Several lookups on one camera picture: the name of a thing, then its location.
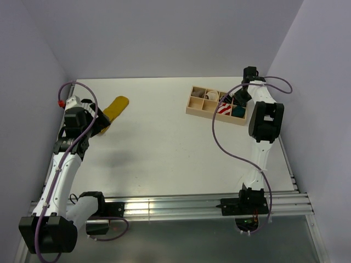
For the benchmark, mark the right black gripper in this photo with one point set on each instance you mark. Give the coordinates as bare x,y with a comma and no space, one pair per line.
237,95

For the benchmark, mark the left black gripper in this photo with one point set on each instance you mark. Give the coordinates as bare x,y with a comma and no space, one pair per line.
102,122

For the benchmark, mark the dark green reindeer sock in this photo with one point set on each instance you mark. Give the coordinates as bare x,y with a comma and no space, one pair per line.
238,112

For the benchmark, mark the red white santa sock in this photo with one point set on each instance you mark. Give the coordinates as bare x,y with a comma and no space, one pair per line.
224,109

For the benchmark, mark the wooden compartment box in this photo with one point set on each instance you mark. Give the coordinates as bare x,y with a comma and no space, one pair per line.
202,107

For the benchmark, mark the black white striped ankle sock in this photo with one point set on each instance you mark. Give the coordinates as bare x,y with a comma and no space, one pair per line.
242,103

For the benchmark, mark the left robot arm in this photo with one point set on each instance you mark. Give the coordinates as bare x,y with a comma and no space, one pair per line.
53,227

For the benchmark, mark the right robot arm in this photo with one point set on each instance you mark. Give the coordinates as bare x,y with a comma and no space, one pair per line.
264,127

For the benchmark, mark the black rolled sock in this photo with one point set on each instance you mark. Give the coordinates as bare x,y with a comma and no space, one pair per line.
226,99

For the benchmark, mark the mustard yellow sock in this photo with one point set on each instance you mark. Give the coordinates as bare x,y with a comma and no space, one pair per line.
116,108

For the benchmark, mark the cream rolled sock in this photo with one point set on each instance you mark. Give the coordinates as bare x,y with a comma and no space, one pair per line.
212,95

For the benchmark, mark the beige rolled sock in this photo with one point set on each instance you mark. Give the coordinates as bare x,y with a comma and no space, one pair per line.
198,92

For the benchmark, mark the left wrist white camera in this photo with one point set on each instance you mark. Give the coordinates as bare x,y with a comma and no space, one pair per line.
71,102

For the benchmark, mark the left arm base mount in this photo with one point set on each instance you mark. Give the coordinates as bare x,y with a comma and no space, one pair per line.
96,226

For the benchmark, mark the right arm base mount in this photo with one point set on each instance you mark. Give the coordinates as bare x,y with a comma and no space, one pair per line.
250,207

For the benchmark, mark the aluminium front rail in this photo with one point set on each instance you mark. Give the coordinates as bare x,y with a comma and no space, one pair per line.
198,207

